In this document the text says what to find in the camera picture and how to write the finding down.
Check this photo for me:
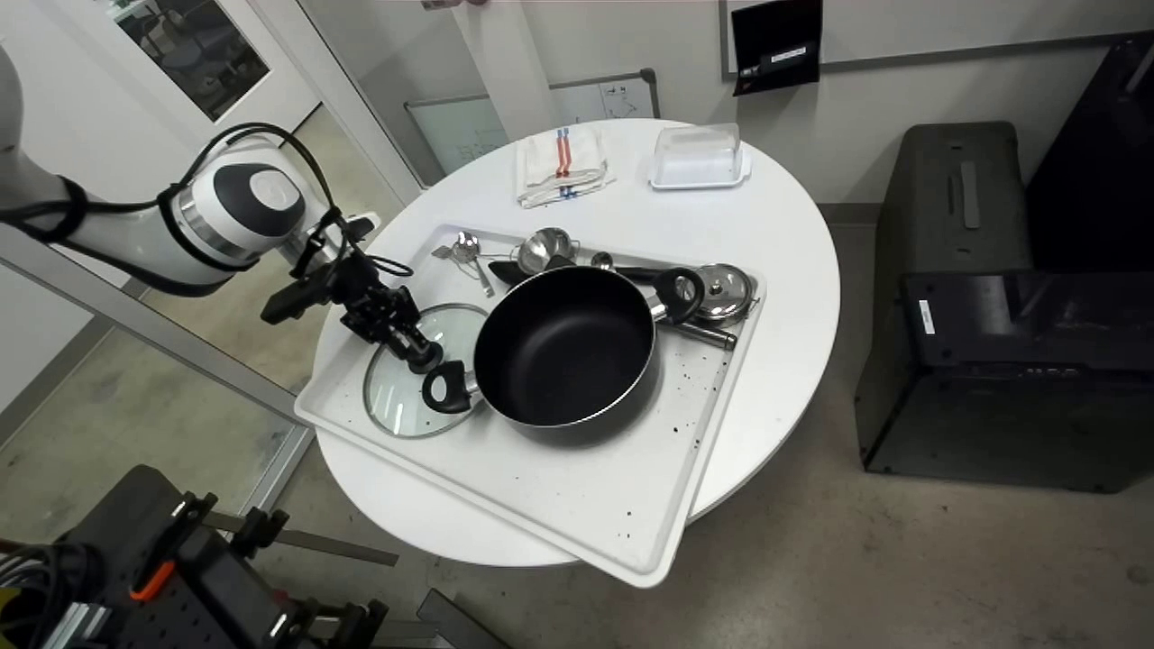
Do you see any glass lid with black knob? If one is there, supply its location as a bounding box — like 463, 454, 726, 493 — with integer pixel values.
360, 299, 491, 444

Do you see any black cabinet box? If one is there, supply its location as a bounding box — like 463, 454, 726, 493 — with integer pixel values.
854, 118, 1154, 493

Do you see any dark wall poster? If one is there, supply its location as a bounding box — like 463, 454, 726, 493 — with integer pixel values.
104, 0, 275, 125

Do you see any small white board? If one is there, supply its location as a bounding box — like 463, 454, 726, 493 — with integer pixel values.
545, 66, 663, 131

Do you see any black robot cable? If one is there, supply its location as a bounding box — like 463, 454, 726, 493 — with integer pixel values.
155, 118, 419, 283

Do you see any black wall mounted device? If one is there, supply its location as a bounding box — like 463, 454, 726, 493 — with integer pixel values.
729, 0, 825, 98

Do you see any black cooking pot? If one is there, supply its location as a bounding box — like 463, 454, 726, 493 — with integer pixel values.
419, 258, 702, 436

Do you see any metal ladle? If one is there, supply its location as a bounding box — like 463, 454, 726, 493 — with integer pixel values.
516, 223, 581, 274

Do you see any grey framed glass panel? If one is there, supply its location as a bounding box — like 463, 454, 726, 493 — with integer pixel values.
404, 91, 511, 181

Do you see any dark grey utensil handle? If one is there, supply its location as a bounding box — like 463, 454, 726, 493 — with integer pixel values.
653, 311, 738, 353

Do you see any clear plastic lidded container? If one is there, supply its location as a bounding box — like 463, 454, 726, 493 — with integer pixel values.
645, 118, 755, 193

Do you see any black equipment cart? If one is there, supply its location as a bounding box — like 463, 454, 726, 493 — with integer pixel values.
0, 460, 394, 649

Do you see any orange handled clamp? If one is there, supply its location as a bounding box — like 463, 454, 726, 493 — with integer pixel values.
125, 555, 183, 610

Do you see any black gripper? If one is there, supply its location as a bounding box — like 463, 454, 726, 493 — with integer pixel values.
322, 250, 450, 375

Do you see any black leaning panel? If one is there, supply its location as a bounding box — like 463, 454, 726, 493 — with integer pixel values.
1023, 27, 1154, 274

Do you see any grey metal frame rail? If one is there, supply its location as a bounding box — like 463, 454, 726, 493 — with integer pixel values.
0, 220, 322, 514

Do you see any small round steel lid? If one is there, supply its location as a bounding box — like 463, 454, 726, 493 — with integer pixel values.
688, 258, 762, 328

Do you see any small metal spoon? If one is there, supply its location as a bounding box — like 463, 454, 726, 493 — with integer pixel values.
431, 227, 500, 299

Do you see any white plastic tray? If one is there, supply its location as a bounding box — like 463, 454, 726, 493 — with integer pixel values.
294, 220, 768, 591

